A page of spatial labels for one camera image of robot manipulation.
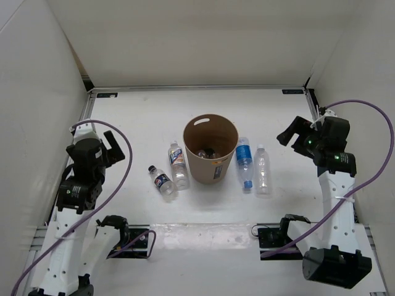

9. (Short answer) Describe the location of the clear unlabelled plastic bottle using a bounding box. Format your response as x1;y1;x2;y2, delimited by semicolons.
254;144;272;195

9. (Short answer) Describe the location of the small Pepsi bottle black cap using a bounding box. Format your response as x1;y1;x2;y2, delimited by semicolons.
148;165;177;203

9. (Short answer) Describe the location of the clear bottle blue white label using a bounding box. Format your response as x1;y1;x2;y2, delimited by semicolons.
168;141;189;191

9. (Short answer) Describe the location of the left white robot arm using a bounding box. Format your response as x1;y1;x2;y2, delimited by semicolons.
30;125;130;295

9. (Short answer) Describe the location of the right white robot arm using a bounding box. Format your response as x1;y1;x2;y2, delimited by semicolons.
277;116;372;289

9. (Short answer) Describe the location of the brown cylindrical waste bin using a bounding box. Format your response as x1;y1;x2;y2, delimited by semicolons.
183;114;239;184

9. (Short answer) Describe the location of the right dark table label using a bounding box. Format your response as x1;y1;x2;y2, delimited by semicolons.
281;89;304;95

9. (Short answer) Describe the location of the dark table label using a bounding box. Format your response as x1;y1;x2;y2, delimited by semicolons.
281;89;304;95
96;92;118;98

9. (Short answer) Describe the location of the left dark table label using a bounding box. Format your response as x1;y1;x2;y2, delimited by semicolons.
96;92;118;98

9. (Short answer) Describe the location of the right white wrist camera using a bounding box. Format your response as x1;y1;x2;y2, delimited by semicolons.
310;107;337;131

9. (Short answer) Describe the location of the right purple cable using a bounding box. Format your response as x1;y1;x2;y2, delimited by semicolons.
260;99;395;260

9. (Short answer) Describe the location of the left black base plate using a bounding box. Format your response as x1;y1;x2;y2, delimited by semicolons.
107;226;149;259

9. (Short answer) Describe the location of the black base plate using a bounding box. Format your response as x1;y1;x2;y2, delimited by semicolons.
251;223;303;261
107;226;149;259

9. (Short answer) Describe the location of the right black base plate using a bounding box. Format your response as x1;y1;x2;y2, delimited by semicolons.
251;223;303;261

